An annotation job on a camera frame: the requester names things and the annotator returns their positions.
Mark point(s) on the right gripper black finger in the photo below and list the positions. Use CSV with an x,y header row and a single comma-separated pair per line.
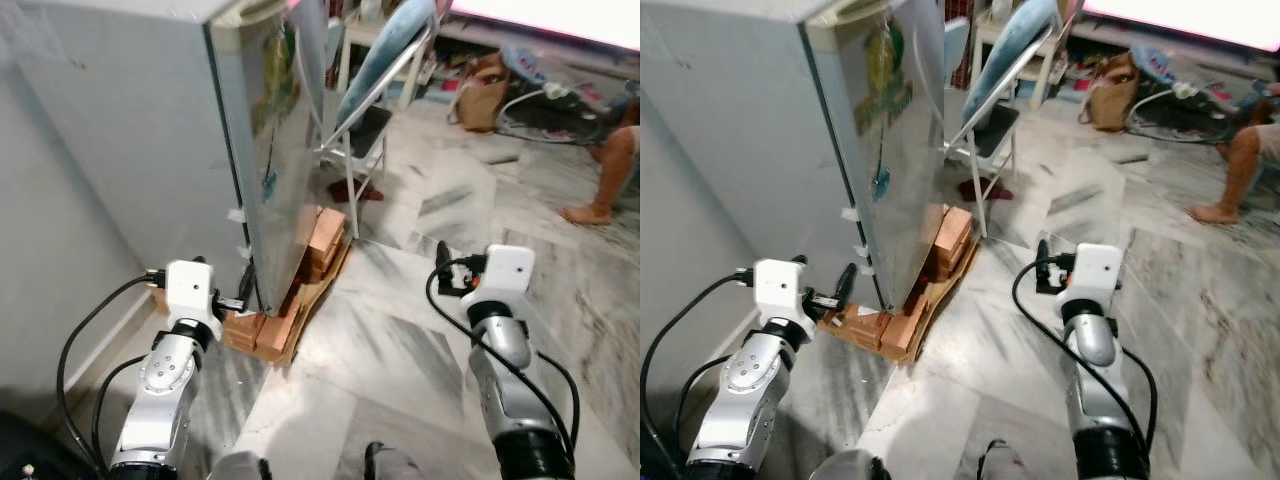
x,y
1043,252
443,254

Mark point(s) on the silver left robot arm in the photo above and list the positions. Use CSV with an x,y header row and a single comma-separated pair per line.
x,y
165,390
745,390

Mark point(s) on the dark red slippers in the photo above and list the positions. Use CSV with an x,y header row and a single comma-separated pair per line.
x,y
982,190
352,190

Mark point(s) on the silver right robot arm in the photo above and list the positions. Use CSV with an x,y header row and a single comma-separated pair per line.
x,y
1098,390
510,390

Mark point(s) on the robot left leg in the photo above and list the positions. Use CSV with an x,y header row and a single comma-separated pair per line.
x,y
240,467
848,467

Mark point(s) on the brown cardboard sheet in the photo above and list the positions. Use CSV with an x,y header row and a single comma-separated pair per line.
x,y
322,295
945,300

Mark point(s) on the robot leg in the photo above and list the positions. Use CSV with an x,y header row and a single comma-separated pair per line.
x,y
392,464
848,467
240,467
1004,462

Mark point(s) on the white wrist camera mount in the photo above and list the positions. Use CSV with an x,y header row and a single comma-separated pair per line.
x,y
780,290
508,270
188,290
1096,268

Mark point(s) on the grey fridge cabinet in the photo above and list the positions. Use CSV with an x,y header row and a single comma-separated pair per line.
x,y
740,140
120,140

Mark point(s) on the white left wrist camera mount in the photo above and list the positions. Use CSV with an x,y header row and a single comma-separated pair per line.
x,y
780,290
188,290

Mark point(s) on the person's bare leg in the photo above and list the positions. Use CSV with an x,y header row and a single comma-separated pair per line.
x,y
1240,165
612,165

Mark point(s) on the orange brick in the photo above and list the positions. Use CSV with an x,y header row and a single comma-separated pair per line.
x,y
278,332
955,228
328,228
902,330
945,265
240,328
320,262
852,324

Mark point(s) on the fridge door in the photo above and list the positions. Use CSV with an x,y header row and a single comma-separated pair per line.
x,y
280,190
900,200

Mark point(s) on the blue cushion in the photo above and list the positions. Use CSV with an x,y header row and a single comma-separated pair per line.
x,y
1015,55
385,55

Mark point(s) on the brown bag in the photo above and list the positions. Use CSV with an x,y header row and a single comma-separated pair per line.
x,y
1112,98
482,100

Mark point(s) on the robot right leg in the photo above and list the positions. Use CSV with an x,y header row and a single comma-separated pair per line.
x,y
1004,462
392,464

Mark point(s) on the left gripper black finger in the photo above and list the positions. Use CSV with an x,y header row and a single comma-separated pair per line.
x,y
248,282
846,282

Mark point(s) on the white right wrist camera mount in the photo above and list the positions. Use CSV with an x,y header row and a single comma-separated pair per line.
x,y
508,270
1096,268

